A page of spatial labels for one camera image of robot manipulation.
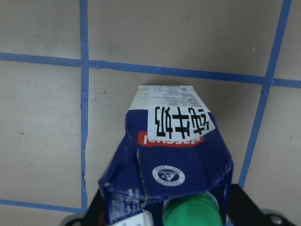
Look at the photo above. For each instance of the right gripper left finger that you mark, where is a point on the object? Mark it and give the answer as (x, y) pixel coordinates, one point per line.
(94, 216)

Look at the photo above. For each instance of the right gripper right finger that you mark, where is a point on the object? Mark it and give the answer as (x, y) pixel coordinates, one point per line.
(242, 211)

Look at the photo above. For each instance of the blue white milk carton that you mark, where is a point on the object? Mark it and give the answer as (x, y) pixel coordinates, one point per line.
(172, 167)

